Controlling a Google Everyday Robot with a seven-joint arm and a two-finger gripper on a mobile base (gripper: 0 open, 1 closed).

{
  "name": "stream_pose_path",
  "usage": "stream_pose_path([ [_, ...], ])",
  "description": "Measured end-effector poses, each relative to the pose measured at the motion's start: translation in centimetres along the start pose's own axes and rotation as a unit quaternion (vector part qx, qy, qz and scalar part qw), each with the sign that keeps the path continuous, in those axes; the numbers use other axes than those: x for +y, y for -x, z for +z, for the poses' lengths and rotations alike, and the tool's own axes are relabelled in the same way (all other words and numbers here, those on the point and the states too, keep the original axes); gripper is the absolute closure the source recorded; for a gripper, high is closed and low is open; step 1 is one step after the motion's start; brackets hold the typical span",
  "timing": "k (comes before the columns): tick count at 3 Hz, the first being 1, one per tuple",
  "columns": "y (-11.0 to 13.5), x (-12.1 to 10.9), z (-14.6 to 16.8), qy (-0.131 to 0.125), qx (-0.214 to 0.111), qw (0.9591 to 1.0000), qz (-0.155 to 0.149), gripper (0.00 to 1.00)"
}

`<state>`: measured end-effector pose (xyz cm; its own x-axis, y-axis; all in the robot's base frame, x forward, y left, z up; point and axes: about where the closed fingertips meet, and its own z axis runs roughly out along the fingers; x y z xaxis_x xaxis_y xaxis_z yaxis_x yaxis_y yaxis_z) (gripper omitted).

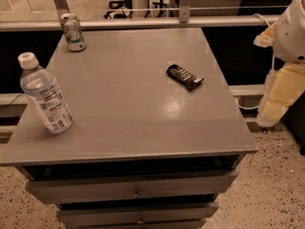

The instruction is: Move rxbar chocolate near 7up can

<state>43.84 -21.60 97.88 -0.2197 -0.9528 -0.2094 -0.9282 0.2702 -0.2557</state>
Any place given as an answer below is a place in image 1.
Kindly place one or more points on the top grey drawer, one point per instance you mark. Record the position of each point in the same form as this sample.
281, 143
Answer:
133, 187

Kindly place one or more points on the green white 7up can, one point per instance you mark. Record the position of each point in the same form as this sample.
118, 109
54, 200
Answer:
70, 24

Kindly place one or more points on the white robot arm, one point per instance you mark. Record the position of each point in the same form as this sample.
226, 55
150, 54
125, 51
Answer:
289, 36

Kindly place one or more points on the grey drawer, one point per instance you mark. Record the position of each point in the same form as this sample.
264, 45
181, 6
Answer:
133, 187
138, 215

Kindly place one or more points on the metal railing frame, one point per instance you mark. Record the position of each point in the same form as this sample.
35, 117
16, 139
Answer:
44, 15

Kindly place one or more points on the black office chair base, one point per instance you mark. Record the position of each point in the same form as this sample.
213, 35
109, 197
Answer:
119, 9

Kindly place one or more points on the clear plastic water bottle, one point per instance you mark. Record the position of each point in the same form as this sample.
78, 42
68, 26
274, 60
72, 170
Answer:
44, 94

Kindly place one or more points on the grey drawer cabinet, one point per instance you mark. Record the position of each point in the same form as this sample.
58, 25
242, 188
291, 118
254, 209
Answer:
131, 119

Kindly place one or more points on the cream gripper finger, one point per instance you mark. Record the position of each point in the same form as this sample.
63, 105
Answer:
266, 38
281, 90

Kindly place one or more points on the black rxbar chocolate wrapper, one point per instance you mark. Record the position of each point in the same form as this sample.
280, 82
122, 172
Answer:
189, 80

